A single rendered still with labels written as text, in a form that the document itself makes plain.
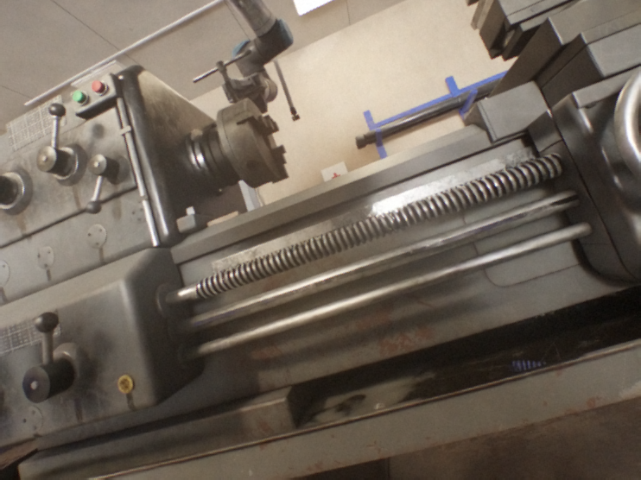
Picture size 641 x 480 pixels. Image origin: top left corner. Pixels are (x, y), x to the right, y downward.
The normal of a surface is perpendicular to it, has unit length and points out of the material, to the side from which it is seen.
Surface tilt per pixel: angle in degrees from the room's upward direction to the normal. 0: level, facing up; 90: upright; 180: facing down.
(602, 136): 90
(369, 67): 90
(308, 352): 90
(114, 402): 90
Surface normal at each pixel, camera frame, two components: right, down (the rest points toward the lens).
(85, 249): -0.21, -0.09
